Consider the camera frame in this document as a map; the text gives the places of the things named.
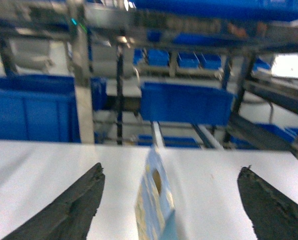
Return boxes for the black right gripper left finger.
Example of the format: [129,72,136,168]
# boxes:
[4,162,105,240]

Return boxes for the blue bin behind table left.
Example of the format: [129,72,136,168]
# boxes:
[0,74,81,143]

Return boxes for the flower gift bag with figures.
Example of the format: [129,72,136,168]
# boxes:
[134,146,178,240]

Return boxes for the stainless steel rack post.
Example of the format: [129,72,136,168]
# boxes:
[67,0,95,144]

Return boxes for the blue bin behind table right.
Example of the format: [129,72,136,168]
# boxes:
[140,82,235,126]

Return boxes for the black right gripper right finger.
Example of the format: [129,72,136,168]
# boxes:
[237,167,298,240]

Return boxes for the blue bin behind table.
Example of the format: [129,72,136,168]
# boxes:
[0,74,81,143]
[140,82,235,126]

